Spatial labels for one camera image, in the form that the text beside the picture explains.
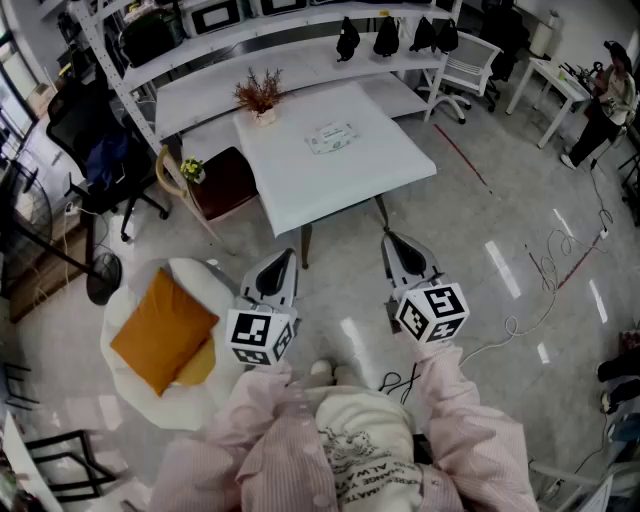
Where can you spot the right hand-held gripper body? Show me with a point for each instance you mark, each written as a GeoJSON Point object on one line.
{"type": "Point", "coordinates": [430, 315]}

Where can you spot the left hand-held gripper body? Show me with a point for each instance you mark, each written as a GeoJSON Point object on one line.
{"type": "Point", "coordinates": [260, 332]}

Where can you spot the white wet wipe pack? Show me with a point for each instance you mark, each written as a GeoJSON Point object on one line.
{"type": "Point", "coordinates": [345, 145]}

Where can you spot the person's left forearm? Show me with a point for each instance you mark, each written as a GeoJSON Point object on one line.
{"type": "Point", "coordinates": [255, 400]}

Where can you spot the person's right forearm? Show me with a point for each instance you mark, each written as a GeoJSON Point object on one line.
{"type": "Point", "coordinates": [450, 385]}

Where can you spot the yellow cushion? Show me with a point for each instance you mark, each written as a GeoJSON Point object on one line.
{"type": "Point", "coordinates": [200, 365]}

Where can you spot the white fuzzy shoe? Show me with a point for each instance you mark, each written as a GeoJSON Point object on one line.
{"type": "Point", "coordinates": [321, 371]}
{"type": "Point", "coordinates": [342, 375]}

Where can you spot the white round armchair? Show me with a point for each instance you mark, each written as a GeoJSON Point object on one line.
{"type": "Point", "coordinates": [200, 280]}

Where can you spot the orange cushion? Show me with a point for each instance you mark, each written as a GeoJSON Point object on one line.
{"type": "Point", "coordinates": [160, 330]}

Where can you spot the black waist battery box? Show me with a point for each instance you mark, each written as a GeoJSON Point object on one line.
{"type": "Point", "coordinates": [422, 450]}

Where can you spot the brown wooden chair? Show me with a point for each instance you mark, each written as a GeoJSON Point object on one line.
{"type": "Point", "coordinates": [225, 185]}

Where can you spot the person's body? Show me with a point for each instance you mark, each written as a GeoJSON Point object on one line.
{"type": "Point", "coordinates": [360, 450]}

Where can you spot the white square table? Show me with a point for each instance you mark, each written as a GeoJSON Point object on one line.
{"type": "Point", "coordinates": [320, 185]}

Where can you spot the red floor tape line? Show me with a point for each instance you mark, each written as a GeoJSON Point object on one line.
{"type": "Point", "coordinates": [462, 157]}

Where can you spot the black floor fan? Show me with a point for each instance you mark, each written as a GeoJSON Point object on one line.
{"type": "Point", "coordinates": [105, 280]}

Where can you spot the yellow flowers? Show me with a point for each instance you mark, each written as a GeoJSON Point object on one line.
{"type": "Point", "coordinates": [192, 167]}

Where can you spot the blue jacket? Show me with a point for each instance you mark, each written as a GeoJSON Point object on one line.
{"type": "Point", "coordinates": [107, 160]}

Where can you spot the dried reddish potted plant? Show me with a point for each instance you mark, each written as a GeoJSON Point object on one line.
{"type": "Point", "coordinates": [257, 92]}

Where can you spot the white mesh office chair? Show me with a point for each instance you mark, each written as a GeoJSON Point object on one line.
{"type": "Point", "coordinates": [470, 65]}

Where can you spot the white desk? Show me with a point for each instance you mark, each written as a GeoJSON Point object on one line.
{"type": "Point", "coordinates": [555, 80]}

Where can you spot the black office chair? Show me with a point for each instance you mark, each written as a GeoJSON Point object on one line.
{"type": "Point", "coordinates": [75, 125]}
{"type": "Point", "coordinates": [505, 45]}

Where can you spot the white trash can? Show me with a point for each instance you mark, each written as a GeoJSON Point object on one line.
{"type": "Point", "coordinates": [544, 32]}

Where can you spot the black hard suitcase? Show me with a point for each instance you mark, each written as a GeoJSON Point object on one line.
{"type": "Point", "coordinates": [150, 40]}

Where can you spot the white case with black panel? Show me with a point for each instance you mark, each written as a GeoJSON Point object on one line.
{"type": "Point", "coordinates": [215, 17]}
{"type": "Point", "coordinates": [282, 6]}

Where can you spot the black metal frame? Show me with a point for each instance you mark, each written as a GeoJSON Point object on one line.
{"type": "Point", "coordinates": [55, 442]}

